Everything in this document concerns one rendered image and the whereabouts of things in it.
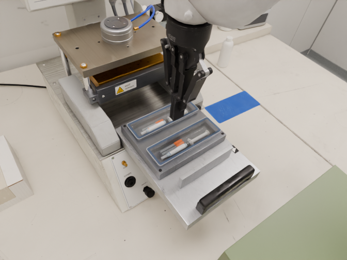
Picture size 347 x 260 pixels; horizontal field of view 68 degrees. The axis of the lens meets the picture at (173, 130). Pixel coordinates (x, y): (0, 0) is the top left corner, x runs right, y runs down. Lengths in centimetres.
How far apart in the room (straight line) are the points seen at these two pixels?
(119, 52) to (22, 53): 71
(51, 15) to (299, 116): 110
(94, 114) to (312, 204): 60
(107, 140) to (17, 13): 74
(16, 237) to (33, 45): 80
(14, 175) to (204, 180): 50
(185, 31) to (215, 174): 32
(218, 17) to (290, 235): 56
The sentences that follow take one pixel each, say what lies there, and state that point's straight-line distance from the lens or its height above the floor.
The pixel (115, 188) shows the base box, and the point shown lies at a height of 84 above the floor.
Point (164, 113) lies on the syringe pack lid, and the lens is 64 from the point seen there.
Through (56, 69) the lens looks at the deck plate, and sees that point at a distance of 93.
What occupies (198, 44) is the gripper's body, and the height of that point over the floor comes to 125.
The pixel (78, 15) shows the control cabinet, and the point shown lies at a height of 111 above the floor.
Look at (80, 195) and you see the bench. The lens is 82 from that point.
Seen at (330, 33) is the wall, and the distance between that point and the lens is 305.
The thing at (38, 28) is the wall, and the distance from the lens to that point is 127.
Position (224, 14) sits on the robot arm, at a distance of 27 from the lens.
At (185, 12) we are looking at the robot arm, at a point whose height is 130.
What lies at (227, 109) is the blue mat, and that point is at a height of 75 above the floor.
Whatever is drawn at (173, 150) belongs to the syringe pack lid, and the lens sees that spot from 57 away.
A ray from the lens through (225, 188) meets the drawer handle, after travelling 54.
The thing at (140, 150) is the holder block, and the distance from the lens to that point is 58.
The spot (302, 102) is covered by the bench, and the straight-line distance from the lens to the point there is 125.
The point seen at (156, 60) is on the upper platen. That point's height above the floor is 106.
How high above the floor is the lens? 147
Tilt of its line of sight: 49 degrees down
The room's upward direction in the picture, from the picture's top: 8 degrees clockwise
